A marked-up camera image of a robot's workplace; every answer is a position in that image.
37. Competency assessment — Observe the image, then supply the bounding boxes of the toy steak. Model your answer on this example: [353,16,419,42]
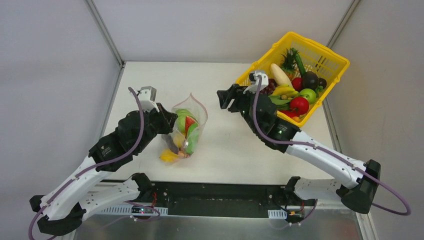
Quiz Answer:
[162,135,187,159]

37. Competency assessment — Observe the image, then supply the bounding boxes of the green toy cabbage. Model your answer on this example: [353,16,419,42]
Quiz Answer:
[175,109,198,135]

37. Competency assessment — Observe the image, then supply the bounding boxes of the yellow toy lemon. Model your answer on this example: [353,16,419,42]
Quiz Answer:
[172,132,186,149]
[159,148,180,163]

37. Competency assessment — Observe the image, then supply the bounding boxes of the toy watermelon slice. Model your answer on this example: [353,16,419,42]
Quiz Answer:
[185,116,199,138]

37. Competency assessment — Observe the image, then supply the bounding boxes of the clear zip top bag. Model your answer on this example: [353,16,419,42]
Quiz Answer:
[160,94,208,163]

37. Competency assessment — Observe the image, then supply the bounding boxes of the small green toy vegetable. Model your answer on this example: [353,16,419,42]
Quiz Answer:
[185,128,199,155]

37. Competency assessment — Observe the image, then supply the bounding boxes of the toy purple grapes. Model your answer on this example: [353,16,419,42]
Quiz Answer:
[259,78,278,96]

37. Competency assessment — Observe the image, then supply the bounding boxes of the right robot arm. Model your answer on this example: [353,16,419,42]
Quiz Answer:
[217,84,381,214]

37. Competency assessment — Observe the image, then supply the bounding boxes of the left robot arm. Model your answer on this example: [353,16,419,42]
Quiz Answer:
[29,103,178,236]

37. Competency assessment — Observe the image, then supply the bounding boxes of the white toy radish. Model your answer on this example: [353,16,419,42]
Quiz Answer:
[270,63,293,87]

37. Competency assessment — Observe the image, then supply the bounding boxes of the toy banana bunch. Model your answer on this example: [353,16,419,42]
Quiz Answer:
[271,85,299,98]

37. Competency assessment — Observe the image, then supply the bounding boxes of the red toy tomato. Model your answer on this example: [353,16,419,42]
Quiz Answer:
[289,96,310,115]
[291,77,303,92]

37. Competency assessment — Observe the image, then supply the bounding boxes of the toy orange fruit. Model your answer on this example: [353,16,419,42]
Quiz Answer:
[291,115,302,123]

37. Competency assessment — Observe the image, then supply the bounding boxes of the toy pineapple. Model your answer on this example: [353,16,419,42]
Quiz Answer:
[280,48,297,80]

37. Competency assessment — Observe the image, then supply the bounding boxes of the toy cucumber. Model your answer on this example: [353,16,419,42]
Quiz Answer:
[290,47,306,77]

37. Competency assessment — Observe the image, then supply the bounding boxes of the green toy apple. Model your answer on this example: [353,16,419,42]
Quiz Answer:
[299,88,317,105]

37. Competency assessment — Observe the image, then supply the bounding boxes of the toy eggplant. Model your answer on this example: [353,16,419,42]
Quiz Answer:
[301,71,327,90]

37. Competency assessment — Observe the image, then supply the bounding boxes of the yellow plastic basket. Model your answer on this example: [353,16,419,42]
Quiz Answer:
[235,31,350,127]

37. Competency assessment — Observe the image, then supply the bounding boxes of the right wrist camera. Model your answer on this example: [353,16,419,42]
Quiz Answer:
[243,70,269,94]

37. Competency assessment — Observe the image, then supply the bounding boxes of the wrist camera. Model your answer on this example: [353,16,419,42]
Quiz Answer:
[137,86,159,113]
[243,70,269,94]

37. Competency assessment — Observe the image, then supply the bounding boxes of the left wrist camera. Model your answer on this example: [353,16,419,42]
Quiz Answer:
[137,86,159,113]

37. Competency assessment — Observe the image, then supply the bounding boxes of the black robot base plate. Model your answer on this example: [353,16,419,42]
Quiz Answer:
[135,181,315,219]

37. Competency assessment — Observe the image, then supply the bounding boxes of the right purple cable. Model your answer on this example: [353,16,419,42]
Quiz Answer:
[251,75,412,217]

